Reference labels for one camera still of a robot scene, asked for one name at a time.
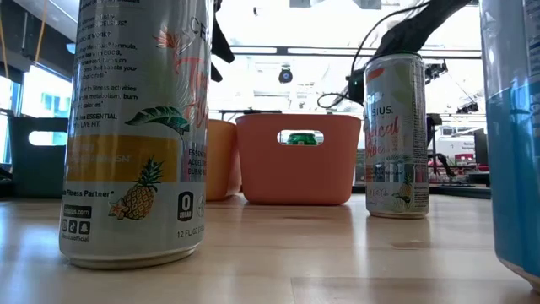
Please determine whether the yellow cable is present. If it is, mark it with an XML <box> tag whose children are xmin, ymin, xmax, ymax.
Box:
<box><xmin>0</xmin><ymin>0</ymin><xmax>9</xmax><ymax>68</ymax></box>
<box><xmin>35</xmin><ymin>0</ymin><xmax>48</xmax><ymax>64</ymax></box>

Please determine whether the white background machine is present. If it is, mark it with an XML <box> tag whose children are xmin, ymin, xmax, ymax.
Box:
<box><xmin>436</xmin><ymin>134</ymin><xmax>476</xmax><ymax>158</ymax></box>

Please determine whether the orange plastic bin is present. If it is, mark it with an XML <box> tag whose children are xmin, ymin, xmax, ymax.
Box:
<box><xmin>235</xmin><ymin>112</ymin><xmax>363</xmax><ymax>207</ymax></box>

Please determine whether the yellow plastic bin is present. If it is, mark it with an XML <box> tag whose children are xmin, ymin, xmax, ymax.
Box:
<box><xmin>205</xmin><ymin>118</ymin><xmax>243</xmax><ymax>202</ymax></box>

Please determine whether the white Celsius can black lid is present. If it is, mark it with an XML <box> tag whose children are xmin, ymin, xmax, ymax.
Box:
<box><xmin>58</xmin><ymin>0</ymin><xmax>212</xmax><ymax>270</ymax></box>
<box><xmin>363</xmin><ymin>51</ymin><xmax>430</xmax><ymax>220</ymax></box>

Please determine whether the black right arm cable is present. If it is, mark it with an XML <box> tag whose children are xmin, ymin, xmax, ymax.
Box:
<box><xmin>316</xmin><ymin>1</ymin><xmax>432</xmax><ymax>110</ymax></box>

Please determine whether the green soda can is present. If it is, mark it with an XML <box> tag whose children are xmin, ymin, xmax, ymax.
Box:
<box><xmin>286</xmin><ymin>132</ymin><xmax>318</xmax><ymax>146</ymax></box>

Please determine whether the black round ceiling camera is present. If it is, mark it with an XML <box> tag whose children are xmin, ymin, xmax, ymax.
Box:
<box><xmin>278</xmin><ymin>64</ymin><xmax>294</xmax><ymax>85</ymax></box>

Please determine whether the dark monitor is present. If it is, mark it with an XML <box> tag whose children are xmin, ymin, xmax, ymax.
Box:
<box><xmin>472</xmin><ymin>128</ymin><xmax>490</xmax><ymax>166</ymax></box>

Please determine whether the teal plastic bin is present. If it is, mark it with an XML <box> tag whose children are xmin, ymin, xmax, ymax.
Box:
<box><xmin>7</xmin><ymin>116</ymin><xmax>69</xmax><ymax>199</ymax></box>

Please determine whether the black aluminium table frame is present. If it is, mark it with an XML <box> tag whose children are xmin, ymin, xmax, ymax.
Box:
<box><xmin>352</xmin><ymin>182</ymin><xmax>493</xmax><ymax>200</ymax></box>

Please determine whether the black background stand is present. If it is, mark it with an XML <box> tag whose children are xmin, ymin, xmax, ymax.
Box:
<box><xmin>428</xmin><ymin>113</ymin><xmax>457</xmax><ymax>178</ymax></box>

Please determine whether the light blue soda can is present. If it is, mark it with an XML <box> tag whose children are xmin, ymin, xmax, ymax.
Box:
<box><xmin>478</xmin><ymin>0</ymin><xmax>540</xmax><ymax>292</ymax></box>

